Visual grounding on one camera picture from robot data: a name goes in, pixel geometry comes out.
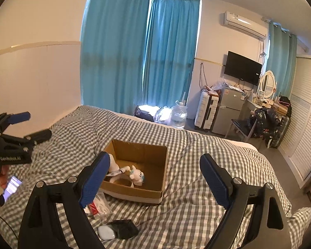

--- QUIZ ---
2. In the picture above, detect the white hair dryer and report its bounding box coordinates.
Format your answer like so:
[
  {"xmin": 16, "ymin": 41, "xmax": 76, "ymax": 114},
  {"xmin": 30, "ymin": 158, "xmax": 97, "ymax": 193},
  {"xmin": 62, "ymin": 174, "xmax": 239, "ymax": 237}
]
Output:
[{"xmin": 104, "ymin": 154, "xmax": 134, "ymax": 188}]

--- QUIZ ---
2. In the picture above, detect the clear plastic bag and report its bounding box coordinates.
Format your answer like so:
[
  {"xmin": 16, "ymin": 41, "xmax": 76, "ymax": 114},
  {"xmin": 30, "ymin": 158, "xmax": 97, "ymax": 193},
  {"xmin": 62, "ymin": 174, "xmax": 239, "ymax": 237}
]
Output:
[{"xmin": 84, "ymin": 192, "xmax": 112, "ymax": 219}]

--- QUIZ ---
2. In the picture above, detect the smartphone with lit screen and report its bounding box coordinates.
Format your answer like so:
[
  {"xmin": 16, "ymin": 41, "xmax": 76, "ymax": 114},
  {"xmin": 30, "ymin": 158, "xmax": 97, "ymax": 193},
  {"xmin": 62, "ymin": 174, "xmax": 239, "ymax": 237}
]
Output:
[{"xmin": 3, "ymin": 176, "xmax": 22, "ymax": 201}]

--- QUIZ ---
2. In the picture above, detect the white small case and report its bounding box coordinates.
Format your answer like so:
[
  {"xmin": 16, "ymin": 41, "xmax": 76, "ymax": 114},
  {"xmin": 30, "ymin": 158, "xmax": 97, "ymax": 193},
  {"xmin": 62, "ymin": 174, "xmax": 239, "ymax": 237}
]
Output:
[{"xmin": 98, "ymin": 225, "xmax": 116, "ymax": 240}]

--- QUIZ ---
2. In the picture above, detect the grey checkered duvet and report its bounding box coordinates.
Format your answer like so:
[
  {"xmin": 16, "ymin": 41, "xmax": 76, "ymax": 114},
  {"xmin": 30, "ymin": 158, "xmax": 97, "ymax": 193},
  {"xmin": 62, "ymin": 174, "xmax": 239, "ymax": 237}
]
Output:
[{"xmin": 0, "ymin": 106, "xmax": 311, "ymax": 248}]

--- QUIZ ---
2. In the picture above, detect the black pouch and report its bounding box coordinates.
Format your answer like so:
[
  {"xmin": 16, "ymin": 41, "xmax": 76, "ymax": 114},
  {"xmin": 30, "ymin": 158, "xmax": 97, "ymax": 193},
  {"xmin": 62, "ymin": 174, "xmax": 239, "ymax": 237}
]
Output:
[{"xmin": 108, "ymin": 219, "xmax": 139, "ymax": 239}]

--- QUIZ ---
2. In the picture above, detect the grey chair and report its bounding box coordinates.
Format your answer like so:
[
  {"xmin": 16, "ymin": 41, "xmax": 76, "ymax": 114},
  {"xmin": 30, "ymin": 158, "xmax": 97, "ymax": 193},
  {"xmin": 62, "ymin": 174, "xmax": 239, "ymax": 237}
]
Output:
[{"xmin": 225, "ymin": 119, "xmax": 257, "ymax": 143}]

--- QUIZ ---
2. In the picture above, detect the brown cardboard box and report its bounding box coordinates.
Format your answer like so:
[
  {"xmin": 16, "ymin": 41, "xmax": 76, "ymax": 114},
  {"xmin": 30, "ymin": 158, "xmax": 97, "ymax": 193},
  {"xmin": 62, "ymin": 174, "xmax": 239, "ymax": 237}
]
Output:
[{"xmin": 100, "ymin": 139, "xmax": 167, "ymax": 205}]

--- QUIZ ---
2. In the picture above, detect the black bags pile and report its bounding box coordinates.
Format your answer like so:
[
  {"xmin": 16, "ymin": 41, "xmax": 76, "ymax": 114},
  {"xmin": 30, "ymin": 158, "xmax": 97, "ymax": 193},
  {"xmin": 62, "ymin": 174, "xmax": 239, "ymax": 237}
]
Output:
[{"xmin": 247, "ymin": 96, "xmax": 292, "ymax": 148}]

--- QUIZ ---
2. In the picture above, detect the white suitcase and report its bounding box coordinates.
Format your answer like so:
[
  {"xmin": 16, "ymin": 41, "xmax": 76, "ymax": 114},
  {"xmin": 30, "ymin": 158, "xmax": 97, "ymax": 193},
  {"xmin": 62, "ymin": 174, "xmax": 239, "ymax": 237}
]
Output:
[{"xmin": 194, "ymin": 90, "xmax": 219, "ymax": 130}]

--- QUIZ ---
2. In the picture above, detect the clear water jug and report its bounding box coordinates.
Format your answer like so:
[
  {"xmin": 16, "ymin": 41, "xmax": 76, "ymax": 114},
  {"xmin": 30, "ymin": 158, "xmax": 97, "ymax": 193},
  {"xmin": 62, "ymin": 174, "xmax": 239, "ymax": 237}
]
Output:
[{"xmin": 170, "ymin": 92, "xmax": 188, "ymax": 129}]

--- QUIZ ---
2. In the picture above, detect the grey mini fridge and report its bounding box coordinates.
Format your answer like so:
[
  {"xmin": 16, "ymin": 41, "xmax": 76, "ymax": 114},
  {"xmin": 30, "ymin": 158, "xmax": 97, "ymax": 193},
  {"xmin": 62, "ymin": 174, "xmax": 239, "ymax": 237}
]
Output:
[{"xmin": 212, "ymin": 88, "xmax": 245, "ymax": 135}]

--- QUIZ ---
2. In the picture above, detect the white louvered wardrobe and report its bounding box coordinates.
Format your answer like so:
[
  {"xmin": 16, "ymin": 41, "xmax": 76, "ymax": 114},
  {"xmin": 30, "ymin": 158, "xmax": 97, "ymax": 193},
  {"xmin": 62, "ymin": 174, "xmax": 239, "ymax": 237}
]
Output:
[{"xmin": 279, "ymin": 55, "xmax": 311, "ymax": 187}]

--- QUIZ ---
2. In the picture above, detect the white dressing table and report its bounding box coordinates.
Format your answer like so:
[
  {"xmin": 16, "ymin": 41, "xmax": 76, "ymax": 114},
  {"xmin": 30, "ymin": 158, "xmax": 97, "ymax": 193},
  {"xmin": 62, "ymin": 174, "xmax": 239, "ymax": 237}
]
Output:
[{"xmin": 247, "ymin": 100, "xmax": 272, "ymax": 111}]

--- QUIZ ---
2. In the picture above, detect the dark bag by curtain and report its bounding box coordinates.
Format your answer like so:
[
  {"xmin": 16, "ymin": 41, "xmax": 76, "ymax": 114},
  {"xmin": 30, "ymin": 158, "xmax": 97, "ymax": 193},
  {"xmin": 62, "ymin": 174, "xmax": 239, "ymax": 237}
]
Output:
[{"xmin": 134, "ymin": 105, "xmax": 159, "ymax": 122}]

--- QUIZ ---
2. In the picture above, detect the oval vanity mirror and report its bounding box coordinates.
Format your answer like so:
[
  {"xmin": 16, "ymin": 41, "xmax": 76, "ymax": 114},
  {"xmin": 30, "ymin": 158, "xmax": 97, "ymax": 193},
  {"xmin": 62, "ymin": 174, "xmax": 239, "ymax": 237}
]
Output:
[{"xmin": 257, "ymin": 70, "xmax": 276, "ymax": 100}]

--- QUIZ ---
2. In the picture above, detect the large blue curtain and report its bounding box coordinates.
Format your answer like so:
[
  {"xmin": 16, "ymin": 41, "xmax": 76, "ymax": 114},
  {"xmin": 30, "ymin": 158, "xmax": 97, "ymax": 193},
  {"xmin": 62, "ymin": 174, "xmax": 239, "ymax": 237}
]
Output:
[{"xmin": 80, "ymin": 0, "xmax": 200, "ymax": 114}]

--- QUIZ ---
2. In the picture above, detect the small blue curtain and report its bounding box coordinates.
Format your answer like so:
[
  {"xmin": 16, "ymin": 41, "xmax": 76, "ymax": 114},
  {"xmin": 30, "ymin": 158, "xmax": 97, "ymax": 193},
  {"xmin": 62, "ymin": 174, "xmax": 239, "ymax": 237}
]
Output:
[{"xmin": 266, "ymin": 22, "xmax": 297, "ymax": 97}]

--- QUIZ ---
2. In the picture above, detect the white air conditioner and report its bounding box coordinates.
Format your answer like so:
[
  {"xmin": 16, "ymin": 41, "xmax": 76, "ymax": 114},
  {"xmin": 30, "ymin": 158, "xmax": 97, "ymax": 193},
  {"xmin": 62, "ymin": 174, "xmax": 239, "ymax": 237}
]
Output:
[{"xmin": 224, "ymin": 11, "xmax": 268, "ymax": 40}]

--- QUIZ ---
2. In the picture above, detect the black wall television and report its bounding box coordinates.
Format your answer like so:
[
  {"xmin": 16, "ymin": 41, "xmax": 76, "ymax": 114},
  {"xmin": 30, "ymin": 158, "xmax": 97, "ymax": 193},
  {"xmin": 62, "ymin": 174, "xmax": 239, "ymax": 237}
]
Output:
[{"xmin": 224, "ymin": 51, "xmax": 262, "ymax": 85}]

